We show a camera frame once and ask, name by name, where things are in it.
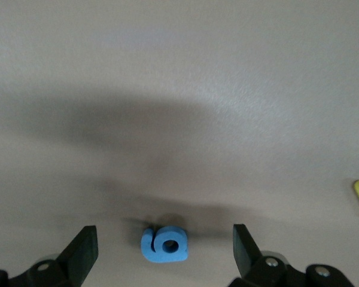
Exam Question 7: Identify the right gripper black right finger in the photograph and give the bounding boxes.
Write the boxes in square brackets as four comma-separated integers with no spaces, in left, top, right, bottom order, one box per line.
[229,224,352,287]

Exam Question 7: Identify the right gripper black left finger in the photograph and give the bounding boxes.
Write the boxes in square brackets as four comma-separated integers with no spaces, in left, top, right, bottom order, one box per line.
[0,225,99,287]

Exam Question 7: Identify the blue foam digit 6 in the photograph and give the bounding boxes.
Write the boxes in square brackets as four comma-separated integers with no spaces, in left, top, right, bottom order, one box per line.
[140,225,188,264]

